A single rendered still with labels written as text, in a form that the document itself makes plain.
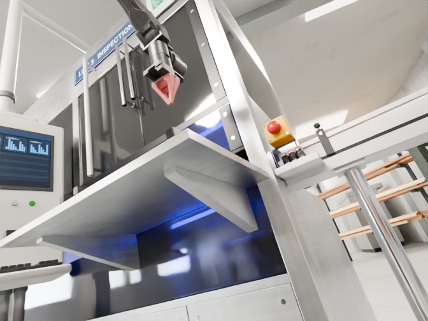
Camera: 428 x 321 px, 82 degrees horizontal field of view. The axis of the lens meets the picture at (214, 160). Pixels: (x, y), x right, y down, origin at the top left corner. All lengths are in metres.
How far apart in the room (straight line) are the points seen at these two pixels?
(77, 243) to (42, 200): 0.49
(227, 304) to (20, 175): 1.03
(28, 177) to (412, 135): 1.45
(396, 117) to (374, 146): 0.10
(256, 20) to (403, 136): 2.66
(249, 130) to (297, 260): 0.41
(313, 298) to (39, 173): 1.22
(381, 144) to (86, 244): 0.95
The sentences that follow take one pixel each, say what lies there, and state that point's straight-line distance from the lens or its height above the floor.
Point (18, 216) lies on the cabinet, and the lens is 1.32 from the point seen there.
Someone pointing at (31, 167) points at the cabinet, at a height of 1.28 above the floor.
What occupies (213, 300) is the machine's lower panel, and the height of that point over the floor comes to 0.58.
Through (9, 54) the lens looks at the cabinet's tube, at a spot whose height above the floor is 2.00.
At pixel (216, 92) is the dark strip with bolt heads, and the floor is 1.25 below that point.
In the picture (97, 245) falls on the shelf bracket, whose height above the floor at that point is 0.83.
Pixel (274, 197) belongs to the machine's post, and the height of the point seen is 0.80.
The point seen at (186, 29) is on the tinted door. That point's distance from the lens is 1.27.
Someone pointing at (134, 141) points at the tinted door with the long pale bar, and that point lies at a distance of 1.19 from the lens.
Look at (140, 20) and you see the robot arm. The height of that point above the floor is 1.35.
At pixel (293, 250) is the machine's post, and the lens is 0.73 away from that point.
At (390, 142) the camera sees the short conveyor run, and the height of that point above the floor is 0.85.
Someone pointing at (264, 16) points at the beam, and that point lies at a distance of 3.31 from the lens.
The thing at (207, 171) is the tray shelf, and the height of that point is 0.86.
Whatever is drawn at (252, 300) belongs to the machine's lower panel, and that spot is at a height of 0.56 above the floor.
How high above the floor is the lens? 0.65
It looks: 24 degrees up
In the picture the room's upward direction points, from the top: 15 degrees counter-clockwise
